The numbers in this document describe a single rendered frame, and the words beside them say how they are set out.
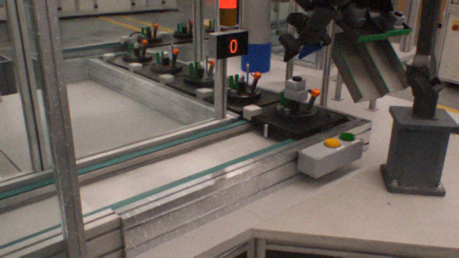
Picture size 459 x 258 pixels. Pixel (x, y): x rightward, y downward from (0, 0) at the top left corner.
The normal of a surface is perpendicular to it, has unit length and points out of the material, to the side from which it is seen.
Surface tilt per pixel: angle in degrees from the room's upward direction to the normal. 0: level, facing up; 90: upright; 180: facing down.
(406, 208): 0
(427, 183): 90
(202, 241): 0
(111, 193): 0
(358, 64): 45
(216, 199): 90
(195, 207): 90
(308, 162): 90
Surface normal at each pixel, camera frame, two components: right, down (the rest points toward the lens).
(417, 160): -0.14, 0.37
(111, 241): 0.66, 0.29
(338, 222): 0.01, -0.93
